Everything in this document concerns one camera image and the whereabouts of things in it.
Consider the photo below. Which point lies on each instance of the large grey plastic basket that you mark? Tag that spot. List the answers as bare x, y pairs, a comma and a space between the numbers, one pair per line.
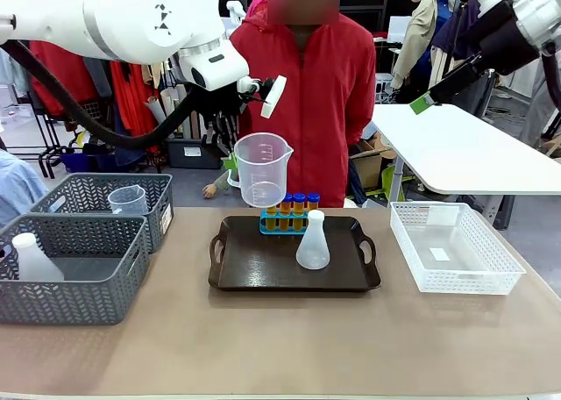
66, 301

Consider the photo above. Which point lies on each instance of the long red dress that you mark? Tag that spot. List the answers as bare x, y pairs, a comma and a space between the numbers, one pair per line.
131, 106

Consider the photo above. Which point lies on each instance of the black plastic tray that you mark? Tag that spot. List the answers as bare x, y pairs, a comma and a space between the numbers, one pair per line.
263, 268

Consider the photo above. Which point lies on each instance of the dark grey storage bin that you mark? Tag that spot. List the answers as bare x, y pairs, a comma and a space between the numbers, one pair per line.
193, 154

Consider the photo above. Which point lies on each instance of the person in red jacket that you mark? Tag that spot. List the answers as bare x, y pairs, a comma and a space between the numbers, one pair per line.
320, 110

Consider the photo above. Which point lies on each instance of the cardboard box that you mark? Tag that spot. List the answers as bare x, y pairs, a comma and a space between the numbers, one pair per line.
372, 163

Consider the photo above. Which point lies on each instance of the red coat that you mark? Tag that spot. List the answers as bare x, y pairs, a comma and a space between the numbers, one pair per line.
57, 84

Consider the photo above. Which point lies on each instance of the light blue cloth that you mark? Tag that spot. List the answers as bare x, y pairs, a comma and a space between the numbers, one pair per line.
19, 189

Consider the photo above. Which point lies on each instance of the white paper label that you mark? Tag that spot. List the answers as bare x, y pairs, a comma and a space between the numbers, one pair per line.
439, 254

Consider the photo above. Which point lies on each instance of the blue tube rack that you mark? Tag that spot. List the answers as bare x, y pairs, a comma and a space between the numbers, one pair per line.
280, 231

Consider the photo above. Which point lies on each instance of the figure in navy coat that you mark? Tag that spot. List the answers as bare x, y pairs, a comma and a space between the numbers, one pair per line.
456, 27

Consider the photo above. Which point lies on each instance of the white desk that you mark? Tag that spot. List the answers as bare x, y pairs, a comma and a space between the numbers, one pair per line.
464, 154

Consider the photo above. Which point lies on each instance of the clear plastic measuring beaker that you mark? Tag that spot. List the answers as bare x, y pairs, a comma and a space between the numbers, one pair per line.
128, 200
263, 172

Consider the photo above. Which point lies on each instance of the white plastic conical flask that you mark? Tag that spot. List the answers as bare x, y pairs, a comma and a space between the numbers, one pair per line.
33, 259
312, 253

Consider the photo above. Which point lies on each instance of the person in beige coat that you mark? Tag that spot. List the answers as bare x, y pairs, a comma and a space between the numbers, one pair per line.
421, 31

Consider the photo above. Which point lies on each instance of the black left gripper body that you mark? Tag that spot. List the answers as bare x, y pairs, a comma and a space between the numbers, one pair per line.
221, 104

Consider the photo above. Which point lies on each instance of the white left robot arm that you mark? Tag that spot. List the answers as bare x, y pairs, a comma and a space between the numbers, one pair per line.
122, 18

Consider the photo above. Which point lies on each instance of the grey paper roll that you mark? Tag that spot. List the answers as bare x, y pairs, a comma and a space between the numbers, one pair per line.
158, 110

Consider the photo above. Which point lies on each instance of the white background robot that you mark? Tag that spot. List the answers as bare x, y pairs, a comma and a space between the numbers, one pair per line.
236, 10

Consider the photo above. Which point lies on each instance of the white plastic basket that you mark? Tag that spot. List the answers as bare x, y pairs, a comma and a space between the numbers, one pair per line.
473, 281

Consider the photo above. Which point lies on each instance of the green plastic object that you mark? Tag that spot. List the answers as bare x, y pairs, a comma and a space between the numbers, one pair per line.
390, 183

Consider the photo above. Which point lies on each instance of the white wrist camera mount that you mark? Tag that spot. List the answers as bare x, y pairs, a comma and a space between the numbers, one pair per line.
274, 95

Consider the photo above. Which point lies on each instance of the grey plastic basket with label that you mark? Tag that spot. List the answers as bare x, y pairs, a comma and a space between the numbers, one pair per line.
87, 194

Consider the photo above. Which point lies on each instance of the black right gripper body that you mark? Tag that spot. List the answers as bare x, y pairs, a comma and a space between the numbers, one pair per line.
504, 40

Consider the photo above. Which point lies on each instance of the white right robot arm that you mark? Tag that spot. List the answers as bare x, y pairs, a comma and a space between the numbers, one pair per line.
539, 14

